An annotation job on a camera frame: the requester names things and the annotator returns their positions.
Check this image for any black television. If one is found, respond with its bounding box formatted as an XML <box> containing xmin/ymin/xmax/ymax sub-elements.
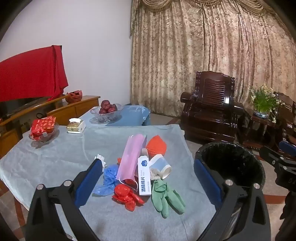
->
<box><xmin>0</xmin><ymin>96</ymin><xmax>50</xmax><ymax>117</ymax></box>

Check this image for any gold and white tissue box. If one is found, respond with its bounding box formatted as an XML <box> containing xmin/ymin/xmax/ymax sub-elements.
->
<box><xmin>67</xmin><ymin>118</ymin><xmax>86</xmax><ymax>134</ymax></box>

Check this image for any pink plastic bag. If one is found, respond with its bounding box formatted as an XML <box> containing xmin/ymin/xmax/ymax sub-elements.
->
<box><xmin>116</xmin><ymin>135</ymin><xmax>147</xmax><ymax>184</ymax></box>

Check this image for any white cardboard box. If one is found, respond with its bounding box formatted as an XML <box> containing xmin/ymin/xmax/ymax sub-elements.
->
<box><xmin>137</xmin><ymin>156</ymin><xmax>152</xmax><ymax>196</ymax></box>

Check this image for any red cloth cover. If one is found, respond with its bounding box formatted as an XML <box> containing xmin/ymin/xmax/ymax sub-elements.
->
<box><xmin>0</xmin><ymin>45</ymin><xmax>69</xmax><ymax>103</ymax></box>

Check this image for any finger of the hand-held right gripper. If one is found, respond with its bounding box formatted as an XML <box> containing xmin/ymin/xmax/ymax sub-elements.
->
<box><xmin>259</xmin><ymin>146</ymin><xmax>296</xmax><ymax>167</ymax></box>
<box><xmin>278</xmin><ymin>140</ymin><xmax>296</xmax><ymax>153</ymax></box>

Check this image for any green rubber glove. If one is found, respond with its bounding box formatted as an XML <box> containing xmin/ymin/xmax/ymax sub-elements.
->
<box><xmin>151</xmin><ymin>179</ymin><xmax>170</xmax><ymax>218</ymax></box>
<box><xmin>162</xmin><ymin>183</ymin><xmax>186</xmax><ymax>215</ymax></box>

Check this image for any black lined waste bin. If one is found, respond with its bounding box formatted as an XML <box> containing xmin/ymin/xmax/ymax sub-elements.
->
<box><xmin>194</xmin><ymin>142</ymin><xmax>266</xmax><ymax>194</ymax></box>

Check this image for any glass fruit bowl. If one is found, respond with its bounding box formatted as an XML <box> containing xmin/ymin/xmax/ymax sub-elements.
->
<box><xmin>90</xmin><ymin>103</ymin><xmax>124</xmax><ymax>123</ymax></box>

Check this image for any dark wooden side table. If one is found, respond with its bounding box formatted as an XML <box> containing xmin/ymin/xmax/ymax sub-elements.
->
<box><xmin>243</xmin><ymin>108</ymin><xmax>285</xmax><ymax>147</ymax></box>

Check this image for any red plastic bag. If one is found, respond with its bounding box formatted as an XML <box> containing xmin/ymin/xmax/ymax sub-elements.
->
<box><xmin>112</xmin><ymin>184</ymin><xmax>145</xmax><ymax>211</ymax></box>

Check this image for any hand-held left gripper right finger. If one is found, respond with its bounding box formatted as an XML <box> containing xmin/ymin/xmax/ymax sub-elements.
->
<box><xmin>194</xmin><ymin>158</ymin><xmax>271</xmax><ymax>241</ymax></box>

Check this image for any blue plastic bag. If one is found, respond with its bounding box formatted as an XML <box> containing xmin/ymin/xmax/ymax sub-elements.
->
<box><xmin>92</xmin><ymin>164</ymin><xmax>121</xmax><ymax>197</ymax></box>

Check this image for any red packet in glass dish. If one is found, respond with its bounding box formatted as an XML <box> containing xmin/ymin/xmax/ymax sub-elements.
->
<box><xmin>28</xmin><ymin>124</ymin><xmax>60</xmax><ymax>142</ymax></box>

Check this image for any beige patterned curtain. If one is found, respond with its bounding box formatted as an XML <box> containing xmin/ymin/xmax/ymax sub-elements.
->
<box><xmin>129</xmin><ymin>0</ymin><xmax>296</xmax><ymax>121</ymax></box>

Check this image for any blue and white paper cup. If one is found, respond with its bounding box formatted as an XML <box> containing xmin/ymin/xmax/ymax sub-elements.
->
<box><xmin>149</xmin><ymin>154</ymin><xmax>172</xmax><ymax>180</ymax></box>

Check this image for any potted white flower plant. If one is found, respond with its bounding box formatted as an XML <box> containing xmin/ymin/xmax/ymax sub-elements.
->
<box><xmin>249</xmin><ymin>85</ymin><xmax>284</xmax><ymax>123</ymax></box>

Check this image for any dark wooden armchair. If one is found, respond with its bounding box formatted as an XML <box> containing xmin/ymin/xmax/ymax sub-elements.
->
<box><xmin>180</xmin><ymin>71</ymin><xmax>245</xmax><ymax>143</ymax></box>
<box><xmin>273</xmin><ymin>91</ymin><xmax>296</xmax><ymax>149</ymax></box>

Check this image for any grey tablecloth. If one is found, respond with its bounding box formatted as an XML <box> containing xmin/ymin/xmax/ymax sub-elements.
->
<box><xmin>0</xmin><ymin>124</ymin><xmax>217</xmax><ymax>241</ymax></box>

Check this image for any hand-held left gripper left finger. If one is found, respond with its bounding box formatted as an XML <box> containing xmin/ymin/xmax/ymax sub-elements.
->
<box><xmin>25</xmin><ymin>159</ymin><xmax>103</xmax><ymax>241</ymax></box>

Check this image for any wooden cabinet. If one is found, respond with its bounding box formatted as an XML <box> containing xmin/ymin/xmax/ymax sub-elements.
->
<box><xmin>0</xmin><ymin>95</ymin><xmax>101</xmax><ymax>158</ymax></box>

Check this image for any white crumpled tissue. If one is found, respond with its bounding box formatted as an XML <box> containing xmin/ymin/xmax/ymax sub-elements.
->
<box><xmin>94</xmin><ymin>154</ymin><xmax>107</xmax><ymax>168</ymax></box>

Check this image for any orange foam fruit net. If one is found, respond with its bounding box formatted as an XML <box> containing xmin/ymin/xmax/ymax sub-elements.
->
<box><xmin>146</xmin><ymin>135</ymin><xmax>168</xmax><ymax>157</ymax></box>

